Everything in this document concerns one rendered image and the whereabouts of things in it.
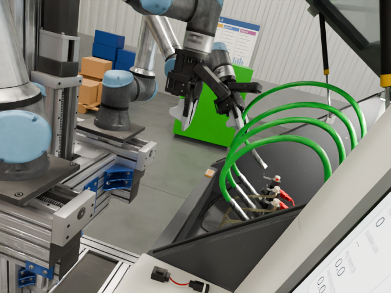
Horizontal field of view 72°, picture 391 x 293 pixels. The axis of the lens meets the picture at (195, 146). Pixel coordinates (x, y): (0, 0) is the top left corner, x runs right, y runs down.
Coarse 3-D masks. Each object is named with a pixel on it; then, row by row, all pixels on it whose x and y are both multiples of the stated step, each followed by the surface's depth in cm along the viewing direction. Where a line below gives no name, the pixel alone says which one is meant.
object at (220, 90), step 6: (198, 66) 67; (204, 66) 68; (198, 72) 67; (204, 72) 67; (210, 72) 69; (204, 78) 68; (210, 78) 67; (216, 78) 69; (210, 84) 68; (216, 84) 67; (222, 84) 68; (216, 90) 68; (222, 90) 67; (228, 90) 68; (216, 96) 69; (222, 96) 68
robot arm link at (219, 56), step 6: (216, 42) 98; (222, 42) 99; (216, 48) 97; (222, 48) 97; (210, 54) 99; (216, 54) 97; (222, 54) 97; (228, 54) 98; (204, 60) 100; (210, 60) 98; (216, 60) 96; (222, 60) 96; (228, 60) 96; (210, 66) 99; (216, 66) 96
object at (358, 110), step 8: (272, 88) 84; (280, 88) 82; (328, 88) 76; (336, 88) 75; (264, 96) 85; (344, 96) 74; (248, 104) 89; (352, 104) 74; (360, 112) 73; (360, 120) 73
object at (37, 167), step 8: (32, 160) 67; (40, 160) 69; (48, 160) 73; (0, 168) 64; (8, 168) 64; (16, 168) 66; (24, 168) 66; (32, 168) 67; (40, 168) 69; (48, 168) 73; (0, 176) 64; (8, 176) 64; (16, 176) 65; (24, 176) 66; (32, 176) 68
